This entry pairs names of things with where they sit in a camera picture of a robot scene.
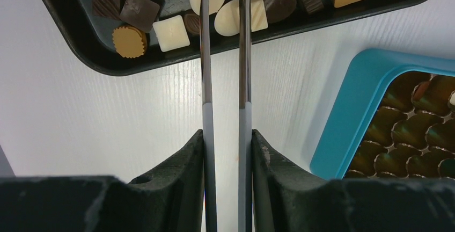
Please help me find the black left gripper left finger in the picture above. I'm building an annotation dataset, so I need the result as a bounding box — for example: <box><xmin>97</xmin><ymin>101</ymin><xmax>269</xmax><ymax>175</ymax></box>
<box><xmin>1</xmin><ymin>130</ymin><xmax>204</xmax><ymax>231</ymax></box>

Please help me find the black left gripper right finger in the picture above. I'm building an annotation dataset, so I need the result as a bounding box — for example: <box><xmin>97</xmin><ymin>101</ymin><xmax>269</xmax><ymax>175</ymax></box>
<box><xmin>252</xmin><ymin>130</ymin><xmax>454</xmax><ymax>231</ymax></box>

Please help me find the steel tongs white handle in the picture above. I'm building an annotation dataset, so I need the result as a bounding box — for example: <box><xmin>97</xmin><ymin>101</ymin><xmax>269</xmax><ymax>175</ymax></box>
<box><xmin>201</xmin><ymin>0</ymin><xmax>254</xmax><ymax>231</ymax></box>

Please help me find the teal chocolate box with dividers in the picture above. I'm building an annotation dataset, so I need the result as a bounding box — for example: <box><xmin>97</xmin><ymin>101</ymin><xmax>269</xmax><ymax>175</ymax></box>
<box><xmin>310</xmin><ymin>49</ymin><xmax>454</xmax><ymax>179</ymax></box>

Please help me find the caramel fluted round chocolate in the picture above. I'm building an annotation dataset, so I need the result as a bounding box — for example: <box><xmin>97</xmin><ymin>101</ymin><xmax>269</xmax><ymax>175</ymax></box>
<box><xmin>112</xmin><ymin>25</ymin><xmax>148</xmax><ymax>59</ymax></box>

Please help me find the white square chocolate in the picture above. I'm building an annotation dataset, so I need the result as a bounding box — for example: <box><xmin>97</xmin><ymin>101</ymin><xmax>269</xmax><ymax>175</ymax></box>
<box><xmin>152</xmin><ymin>15</ymin><xmax>190</xmax><ymax>52</ymax></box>

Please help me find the white ridged chocolate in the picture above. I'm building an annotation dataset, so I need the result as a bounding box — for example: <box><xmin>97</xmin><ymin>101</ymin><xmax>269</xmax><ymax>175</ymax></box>
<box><xmin>214</xmin><ymin>0</ymin><xmax>269</xmax><ymax>38</ymax></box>

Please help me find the black chocolate tray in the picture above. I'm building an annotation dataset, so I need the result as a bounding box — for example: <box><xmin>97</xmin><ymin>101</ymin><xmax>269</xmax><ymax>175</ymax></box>
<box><xmin>26</xmin><ymin>0</ymin><xmax>455</xmax><ymax>77</ymax></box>

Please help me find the dark square chocolate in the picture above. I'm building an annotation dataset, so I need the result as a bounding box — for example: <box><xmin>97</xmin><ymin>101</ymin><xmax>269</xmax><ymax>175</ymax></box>
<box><xmin>119</xmin><ymin>0</ymin><xmax>160</xmax><ymax>33</ymax></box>

